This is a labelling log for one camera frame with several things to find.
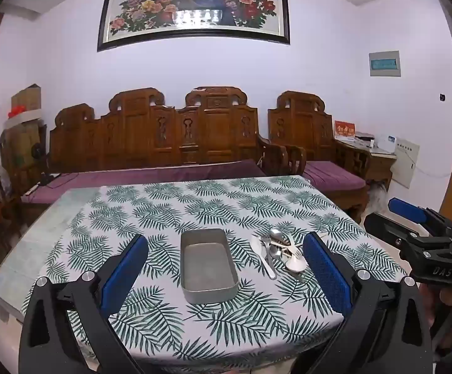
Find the white box with blue label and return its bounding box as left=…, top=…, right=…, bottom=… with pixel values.
left=374, top=134, right=398, bottom=153

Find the clear plastic bag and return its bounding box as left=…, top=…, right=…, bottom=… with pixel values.
left=365, top=181, right=391, bottom=219

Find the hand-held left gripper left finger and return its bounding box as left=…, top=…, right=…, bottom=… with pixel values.
left=19, top=235, right=149, bottom=374

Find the purple armchair cushion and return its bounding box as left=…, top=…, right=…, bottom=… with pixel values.
left=303, top=160, right=367, bottom=192

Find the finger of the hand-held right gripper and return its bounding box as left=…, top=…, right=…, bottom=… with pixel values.
left=364, top=211, right=419, bottom=258
left=388, top=198, right=452, bottom=239

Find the framed peacock flower painting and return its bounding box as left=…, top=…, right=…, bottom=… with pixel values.
left=97, top=0, right=291, bottom=53

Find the black cable with power strip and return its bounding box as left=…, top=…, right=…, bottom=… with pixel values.
left=26, top=170, right=79, bottom=196

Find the large cardboard box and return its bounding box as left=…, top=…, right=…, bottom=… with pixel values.
left=0, top=122, right=48, bottom=177

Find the leaf-print tablecloth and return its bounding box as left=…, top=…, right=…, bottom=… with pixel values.
left=21, top=175, right=409, bottom=364

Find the white wall electrical panel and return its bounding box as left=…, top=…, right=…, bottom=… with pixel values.
left=368, top=50, right=402, bottom=78

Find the rectangular metal tray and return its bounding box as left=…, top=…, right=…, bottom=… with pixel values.
left=180, top=228, right=240, bottom=304

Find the carved wooden armchair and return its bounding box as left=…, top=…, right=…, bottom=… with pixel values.
left=267, top=91, right=373, bottom=224

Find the white side table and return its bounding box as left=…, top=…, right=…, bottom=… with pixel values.
left=343, top=139, right=398, bottom=193

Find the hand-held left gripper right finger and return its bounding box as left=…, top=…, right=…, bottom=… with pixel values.
left=290, top=232, right=433, bottom=374

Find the purple sofa cushion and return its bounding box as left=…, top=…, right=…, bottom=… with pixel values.
left=21, top=159, right=268, bottom=204

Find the small cardboard box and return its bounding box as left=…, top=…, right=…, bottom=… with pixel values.
left=10, top=84, right=42, bottom=112

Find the white metal wall cabinet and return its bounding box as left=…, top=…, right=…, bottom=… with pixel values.
left=390, top=140, right=421, bottom=189

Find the carved wooden sofa bench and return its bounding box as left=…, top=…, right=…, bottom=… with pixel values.
left=46, top=86, right=289, bottom=203

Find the red desk calendar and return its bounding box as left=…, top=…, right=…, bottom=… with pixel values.
left=334, top=120, right=356, bottom=141

